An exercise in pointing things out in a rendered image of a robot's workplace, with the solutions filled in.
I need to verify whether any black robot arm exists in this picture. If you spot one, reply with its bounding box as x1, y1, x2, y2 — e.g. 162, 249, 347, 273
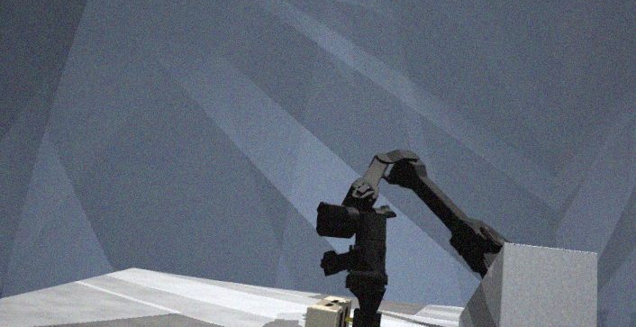
316, 150, 511, 279

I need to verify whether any black two-prong plug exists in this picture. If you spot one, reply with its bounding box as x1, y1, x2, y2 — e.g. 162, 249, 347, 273
345, 308, 382, 327

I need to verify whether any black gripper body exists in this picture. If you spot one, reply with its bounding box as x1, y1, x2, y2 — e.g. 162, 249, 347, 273
345, 240, 387, 291

